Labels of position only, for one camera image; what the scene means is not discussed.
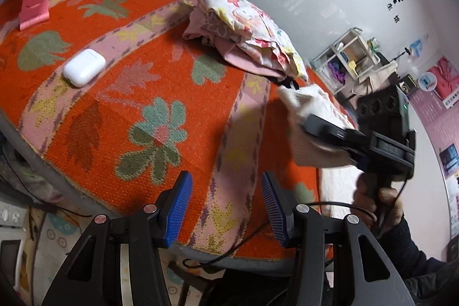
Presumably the person right hand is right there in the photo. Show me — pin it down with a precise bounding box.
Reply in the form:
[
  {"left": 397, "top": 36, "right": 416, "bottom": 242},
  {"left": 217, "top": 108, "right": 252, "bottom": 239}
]
[{"left": 352, "top": 173, "right": 404, "bottom": 235}]

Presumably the floral pink clothes pile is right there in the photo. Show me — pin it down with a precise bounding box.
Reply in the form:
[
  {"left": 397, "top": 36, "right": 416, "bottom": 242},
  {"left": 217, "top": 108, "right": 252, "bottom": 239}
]
[{"left": 183, "top": 0, "right": 308, "bottom": 81}]

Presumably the cream white knit sweater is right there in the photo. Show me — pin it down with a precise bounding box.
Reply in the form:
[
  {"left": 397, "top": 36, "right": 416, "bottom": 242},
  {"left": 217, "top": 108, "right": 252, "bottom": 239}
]
[{"left": 277, "top": 84, "right": 360, "bottom": 218}]

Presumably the person right forearm dark sleeve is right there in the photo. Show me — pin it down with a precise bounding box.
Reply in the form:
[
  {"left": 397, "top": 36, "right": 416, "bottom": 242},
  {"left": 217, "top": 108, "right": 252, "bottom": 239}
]
[{"left": 379, "top": 219, "right": 459, "bottom": 306}]

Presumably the beige hanging towel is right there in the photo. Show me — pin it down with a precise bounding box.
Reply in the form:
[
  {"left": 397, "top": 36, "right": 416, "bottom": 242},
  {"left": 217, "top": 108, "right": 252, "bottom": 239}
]
[{"left": 351, "top": 61, "right": 398, "bottom": 96}]

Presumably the pink wall poster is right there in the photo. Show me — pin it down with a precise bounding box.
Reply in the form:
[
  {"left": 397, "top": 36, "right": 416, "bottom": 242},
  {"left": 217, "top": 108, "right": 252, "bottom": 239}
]
[{"left": 409, "top": 57, "right": 459, "bottom": 238}]

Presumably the black cable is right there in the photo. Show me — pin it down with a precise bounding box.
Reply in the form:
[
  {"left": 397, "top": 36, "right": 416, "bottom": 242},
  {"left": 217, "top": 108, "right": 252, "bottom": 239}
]
[{"left": 181, "top": 200, "right": 378, "bottom": 273}]

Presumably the white plastic shelf rack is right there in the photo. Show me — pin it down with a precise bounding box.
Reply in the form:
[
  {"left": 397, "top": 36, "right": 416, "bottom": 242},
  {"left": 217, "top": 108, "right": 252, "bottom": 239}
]
[{"left": 310, "top": 28, "right": 380, "bottom": 94}]

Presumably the white earbuds case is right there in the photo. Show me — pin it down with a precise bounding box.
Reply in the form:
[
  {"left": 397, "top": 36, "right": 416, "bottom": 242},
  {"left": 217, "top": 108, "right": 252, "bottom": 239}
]
[{"left": 62, "top": 49, "right": 107, "bottom": 88}]

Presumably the purple towel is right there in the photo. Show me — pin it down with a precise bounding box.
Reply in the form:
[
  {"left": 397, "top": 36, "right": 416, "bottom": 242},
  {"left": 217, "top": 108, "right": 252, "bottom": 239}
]
[{"left": 328, "top": 61, "right": 345, "bottom": 85}]

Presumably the pink phone stand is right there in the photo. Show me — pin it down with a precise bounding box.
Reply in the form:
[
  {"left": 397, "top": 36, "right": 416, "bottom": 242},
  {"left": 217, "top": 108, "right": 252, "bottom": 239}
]
[{"left": 19, "top": 0, "right": 50, "bottom": 31}]

